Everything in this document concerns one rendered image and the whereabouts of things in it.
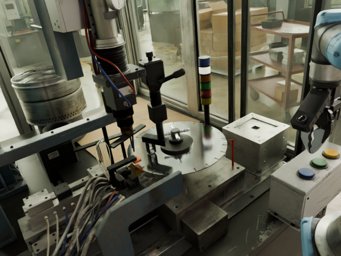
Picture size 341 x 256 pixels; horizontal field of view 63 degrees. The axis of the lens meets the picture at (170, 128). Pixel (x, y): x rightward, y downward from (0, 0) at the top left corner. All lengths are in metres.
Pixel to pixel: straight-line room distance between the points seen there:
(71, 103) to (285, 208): 1.01
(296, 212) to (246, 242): 0.16
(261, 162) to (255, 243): 0.31
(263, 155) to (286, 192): 0.22
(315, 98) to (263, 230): 0.41
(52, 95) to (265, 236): 1.02
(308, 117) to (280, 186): 0.25
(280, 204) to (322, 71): 0.41
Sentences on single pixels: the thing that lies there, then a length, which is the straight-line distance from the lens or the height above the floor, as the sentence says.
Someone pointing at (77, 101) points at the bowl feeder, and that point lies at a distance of 1.42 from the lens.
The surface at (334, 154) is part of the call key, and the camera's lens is 0.99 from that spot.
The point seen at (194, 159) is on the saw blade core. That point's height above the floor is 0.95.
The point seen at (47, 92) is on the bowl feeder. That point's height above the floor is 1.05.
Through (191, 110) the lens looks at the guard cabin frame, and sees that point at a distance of 1.56.
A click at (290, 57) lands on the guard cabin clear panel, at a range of 1.10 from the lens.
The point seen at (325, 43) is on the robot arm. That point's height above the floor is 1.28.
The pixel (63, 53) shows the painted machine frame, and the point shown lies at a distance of 0.80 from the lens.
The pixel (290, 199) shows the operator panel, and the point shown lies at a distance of 0.88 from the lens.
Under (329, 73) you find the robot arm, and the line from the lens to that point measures 0.74.
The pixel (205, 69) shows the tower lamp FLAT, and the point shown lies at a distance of 1.09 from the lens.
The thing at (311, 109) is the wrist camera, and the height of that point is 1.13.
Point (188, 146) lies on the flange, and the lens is 0.89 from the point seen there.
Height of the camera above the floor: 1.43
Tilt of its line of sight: 28 degrees down
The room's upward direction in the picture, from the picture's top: 7 degrees counter-clockwise
